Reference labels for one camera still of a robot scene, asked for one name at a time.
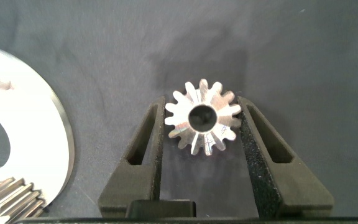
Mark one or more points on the small steel planetary gear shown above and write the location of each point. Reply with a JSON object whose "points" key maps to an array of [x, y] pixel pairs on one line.
{"points": [[182, 119], [11, 199]]}

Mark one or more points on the round white carrier plate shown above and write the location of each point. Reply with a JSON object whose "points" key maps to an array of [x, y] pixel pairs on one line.
{"points": [[33, 124]]}

